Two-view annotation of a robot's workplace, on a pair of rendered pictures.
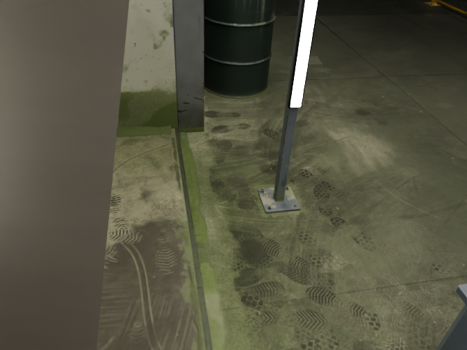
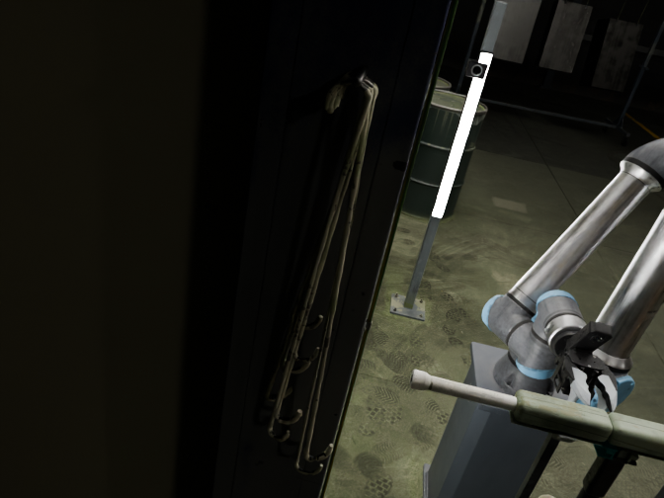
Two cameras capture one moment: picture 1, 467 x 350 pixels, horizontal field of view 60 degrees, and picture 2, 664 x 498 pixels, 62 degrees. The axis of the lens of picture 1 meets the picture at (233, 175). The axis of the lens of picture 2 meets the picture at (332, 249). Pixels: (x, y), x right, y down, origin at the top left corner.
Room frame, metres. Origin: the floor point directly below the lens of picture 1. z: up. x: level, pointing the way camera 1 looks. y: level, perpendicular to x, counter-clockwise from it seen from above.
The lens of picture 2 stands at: (-0.96, -0.51, 1.73)
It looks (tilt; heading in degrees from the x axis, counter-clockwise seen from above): 29 degrees down; 16
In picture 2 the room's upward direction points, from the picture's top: 12 degrees clockwise
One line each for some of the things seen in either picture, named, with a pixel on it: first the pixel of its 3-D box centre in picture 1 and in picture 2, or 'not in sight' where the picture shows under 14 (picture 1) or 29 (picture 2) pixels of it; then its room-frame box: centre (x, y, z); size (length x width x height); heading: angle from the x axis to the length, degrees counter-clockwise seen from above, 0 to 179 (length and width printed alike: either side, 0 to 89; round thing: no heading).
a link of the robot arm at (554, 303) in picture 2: not in sight; (559, 317); (0.26, -0.74, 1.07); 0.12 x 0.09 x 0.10; 13
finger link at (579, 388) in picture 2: not in sight; (575, 394); (-0.01, -0.77, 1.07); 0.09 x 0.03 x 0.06; 4
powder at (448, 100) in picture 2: not in sight; (449, 102); (3.25, 0.03, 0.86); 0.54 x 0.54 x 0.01
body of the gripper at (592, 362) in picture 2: not in sight; (576, 364); (0.10, -0.78, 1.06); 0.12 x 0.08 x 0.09; 13
